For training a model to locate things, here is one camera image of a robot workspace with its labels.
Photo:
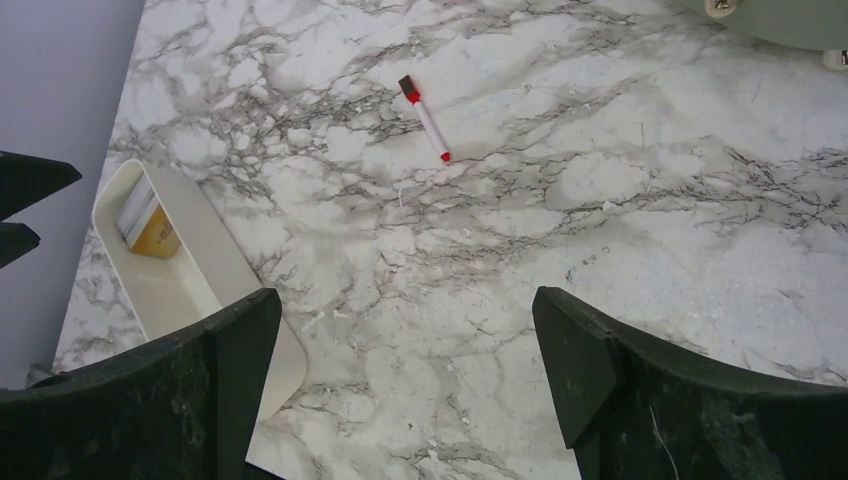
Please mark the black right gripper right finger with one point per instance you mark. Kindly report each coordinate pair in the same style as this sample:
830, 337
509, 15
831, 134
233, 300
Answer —
631, 405

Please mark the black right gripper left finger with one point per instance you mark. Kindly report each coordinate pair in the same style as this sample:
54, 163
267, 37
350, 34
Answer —
183, 406

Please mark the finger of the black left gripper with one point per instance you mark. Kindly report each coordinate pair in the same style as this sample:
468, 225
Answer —
25, 181

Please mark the stack of credit cards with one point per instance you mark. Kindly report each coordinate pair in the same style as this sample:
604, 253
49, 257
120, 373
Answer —
144, 225

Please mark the white oval plastic tray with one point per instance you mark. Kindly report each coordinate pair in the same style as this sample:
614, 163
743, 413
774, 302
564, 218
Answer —
206, 274

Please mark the red and white marker pen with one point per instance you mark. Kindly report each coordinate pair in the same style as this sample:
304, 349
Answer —
414, 97

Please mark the cylindrical pastel drawer box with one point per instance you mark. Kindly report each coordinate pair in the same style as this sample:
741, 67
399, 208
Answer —
817, 25

